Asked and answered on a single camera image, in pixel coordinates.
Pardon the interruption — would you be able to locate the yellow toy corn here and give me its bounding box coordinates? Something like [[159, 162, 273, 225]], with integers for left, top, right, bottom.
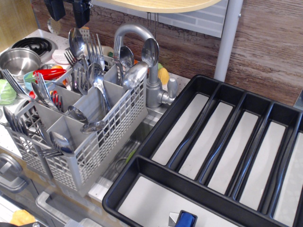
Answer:
[[158, 68, 169, 85]]

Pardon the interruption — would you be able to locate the big steel spoon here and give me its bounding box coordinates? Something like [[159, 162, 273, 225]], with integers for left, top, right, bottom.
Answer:
[[69, 27, 89, 70]]

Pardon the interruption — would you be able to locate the hanging skimmer ladle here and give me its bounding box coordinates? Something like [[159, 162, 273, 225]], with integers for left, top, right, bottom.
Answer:
[[47, 17, 62, 35]]

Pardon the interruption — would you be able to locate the steel forks left compartment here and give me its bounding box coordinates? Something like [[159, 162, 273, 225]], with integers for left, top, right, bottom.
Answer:
[[3, 106, 29, 136]]

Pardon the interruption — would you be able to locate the black stove burner coil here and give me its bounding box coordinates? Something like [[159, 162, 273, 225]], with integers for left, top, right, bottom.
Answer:
[[11, 37, 53, 56]]

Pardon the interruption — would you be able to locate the teal toy bowl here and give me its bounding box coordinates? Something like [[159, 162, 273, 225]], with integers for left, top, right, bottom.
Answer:
[[23, 71, 52, 92]]

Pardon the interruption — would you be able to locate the hanging metal spatula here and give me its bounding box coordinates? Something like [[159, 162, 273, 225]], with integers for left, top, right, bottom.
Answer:
[[79, 26, 89, 39]]

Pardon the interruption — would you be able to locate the pink white sponge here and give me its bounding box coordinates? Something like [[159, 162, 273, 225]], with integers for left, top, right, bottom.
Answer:
[[52, 49, 69, 65]]

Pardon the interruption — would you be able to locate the steel spoon behind basket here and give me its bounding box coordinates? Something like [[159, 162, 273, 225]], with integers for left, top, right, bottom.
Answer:
[[120, 46, 134, 72]]

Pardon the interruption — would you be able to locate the steel spoon front left compartment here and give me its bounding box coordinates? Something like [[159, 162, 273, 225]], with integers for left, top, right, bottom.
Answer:
[[49, 131, 75, 157]]

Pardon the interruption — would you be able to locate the grey plastic cutlery basket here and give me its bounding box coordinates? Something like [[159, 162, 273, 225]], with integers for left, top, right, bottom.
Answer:
[[7, 66, 147, 196]]

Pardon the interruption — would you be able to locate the light wooden shelf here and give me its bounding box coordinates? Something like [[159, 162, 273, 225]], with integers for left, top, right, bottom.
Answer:
[[93, 0, 220, 13]]

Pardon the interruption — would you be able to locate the black cutlery tray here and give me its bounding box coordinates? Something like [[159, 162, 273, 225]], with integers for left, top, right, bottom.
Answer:
[[102, 75, 303, 227]]

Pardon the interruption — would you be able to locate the steel spoon centre compartment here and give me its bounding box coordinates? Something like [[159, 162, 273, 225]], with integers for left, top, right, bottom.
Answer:
[[88, 62, 111, 114]]

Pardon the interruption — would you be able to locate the steel spoon compartment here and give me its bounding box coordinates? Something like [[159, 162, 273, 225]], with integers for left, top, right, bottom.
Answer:
[[49, 131, 75, 157], [88, 62, 111, 114]]

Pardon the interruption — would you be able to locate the steel spoon leaning on faucet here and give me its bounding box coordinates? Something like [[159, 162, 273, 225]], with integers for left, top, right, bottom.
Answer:
[[141, 38, 159, 68]]

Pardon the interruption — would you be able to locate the green toy cabbage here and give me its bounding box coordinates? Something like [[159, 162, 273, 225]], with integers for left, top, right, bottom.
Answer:
[[0, 79, 17, 105]]

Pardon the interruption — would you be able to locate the small spoon middle compartment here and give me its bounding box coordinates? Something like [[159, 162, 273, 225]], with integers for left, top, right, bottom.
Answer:
[[68, 105, 88, 123]]

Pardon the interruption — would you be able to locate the orange toy at bottom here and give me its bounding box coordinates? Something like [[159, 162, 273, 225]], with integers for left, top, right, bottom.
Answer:
[[9, 210, 36, 226]]

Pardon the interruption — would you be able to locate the steel fork back compartment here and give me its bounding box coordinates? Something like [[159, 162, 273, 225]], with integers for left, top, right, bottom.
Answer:
[[113, 35, 123, 85]]

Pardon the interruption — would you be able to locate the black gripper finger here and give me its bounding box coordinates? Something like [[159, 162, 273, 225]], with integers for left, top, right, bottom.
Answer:
[[72, 0, 90, 28], [44, 0, 66, 21]]

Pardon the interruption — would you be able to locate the steel cooking pot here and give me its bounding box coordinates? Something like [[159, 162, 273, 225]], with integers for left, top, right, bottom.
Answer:
[[0, 48, 41, 82]]

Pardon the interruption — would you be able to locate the red toy utensil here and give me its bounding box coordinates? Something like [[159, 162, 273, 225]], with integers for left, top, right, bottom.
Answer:
[[33, 69, 67, 80]]

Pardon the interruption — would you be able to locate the silver sink faucet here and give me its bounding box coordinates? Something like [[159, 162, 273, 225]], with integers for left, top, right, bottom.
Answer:
[[114, 23, 178, 108]]

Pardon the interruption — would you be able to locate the long fork left side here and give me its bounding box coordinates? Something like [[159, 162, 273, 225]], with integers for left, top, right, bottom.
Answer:
[[0, 70, 63, 112]]

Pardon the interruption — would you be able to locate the large spoon over basket rim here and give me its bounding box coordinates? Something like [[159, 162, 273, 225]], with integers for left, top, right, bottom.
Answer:
[[122, 61, 148, 91]]

